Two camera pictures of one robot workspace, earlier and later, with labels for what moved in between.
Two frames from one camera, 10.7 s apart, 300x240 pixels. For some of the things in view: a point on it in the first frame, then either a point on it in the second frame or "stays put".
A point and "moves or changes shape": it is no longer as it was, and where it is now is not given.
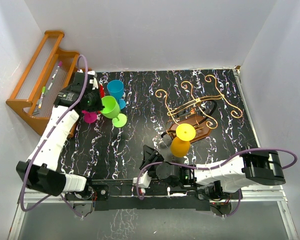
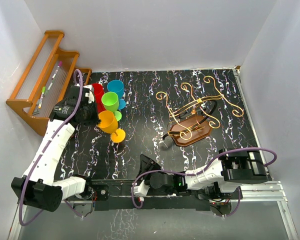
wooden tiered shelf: [50, 70] stays put
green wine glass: [111, 110] moves or changes shape
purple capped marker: [59, 65] stays put
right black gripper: [150, 155] -> [147, 164]
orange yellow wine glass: [180, 145] -> [109, 124]
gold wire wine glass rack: [197, 111] stays put
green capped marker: [43, 90] stays put
